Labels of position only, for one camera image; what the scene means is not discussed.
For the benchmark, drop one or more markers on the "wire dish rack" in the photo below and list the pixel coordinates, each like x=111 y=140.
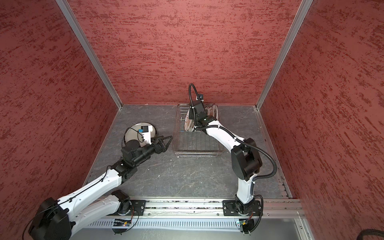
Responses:
x=192 y=144

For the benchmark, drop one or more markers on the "white perforated cable duct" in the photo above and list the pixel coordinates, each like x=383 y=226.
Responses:
x=169 y=224

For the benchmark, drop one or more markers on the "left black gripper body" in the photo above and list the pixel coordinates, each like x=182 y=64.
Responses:
x=157 y=149

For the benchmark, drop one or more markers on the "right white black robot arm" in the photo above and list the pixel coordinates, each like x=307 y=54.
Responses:
x=245 y=160

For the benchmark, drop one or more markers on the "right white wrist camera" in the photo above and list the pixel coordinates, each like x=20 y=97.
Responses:
x=200 y=97

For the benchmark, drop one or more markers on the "white ribbed plate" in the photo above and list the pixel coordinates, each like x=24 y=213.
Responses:
x=132 y=133

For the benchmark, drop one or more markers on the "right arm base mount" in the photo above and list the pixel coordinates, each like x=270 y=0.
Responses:
x=231 y=207

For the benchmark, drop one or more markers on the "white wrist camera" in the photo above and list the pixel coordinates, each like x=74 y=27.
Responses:
x=200 y=97
x=147 y=133

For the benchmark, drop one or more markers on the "rightmost patterned plate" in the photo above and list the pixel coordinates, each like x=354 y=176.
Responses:
x=215 y=112

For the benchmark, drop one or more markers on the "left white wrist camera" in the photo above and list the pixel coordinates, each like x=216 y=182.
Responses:
x=147 y=133

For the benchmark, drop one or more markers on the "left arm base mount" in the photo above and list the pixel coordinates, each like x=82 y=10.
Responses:
x=130 y=207

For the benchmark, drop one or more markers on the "right aluminium corner post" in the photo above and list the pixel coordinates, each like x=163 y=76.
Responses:
x=291 y=35

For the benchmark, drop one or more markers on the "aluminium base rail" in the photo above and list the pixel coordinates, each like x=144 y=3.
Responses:
x=213 y=208

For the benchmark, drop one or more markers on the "white watermelon pattern plate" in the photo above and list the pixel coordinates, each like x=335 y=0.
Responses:
x=189 y=121

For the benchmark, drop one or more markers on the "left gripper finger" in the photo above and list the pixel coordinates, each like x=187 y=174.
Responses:
x=162 y=138
x=166 y=145

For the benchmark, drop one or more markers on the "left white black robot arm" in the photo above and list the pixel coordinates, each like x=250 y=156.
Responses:
x=62 y=218

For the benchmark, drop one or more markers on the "left aluminium corner post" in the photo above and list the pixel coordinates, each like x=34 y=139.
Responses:
x=81 y=36

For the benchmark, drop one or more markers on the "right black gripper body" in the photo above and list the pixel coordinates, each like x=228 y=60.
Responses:
x=192 y=115

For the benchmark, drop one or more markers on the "aluminium corner post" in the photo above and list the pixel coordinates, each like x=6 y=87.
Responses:
x=81 y=36
x=291 y=35

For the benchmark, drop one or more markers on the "brown patterned plate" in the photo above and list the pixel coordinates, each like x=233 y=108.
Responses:
x=208 y=110

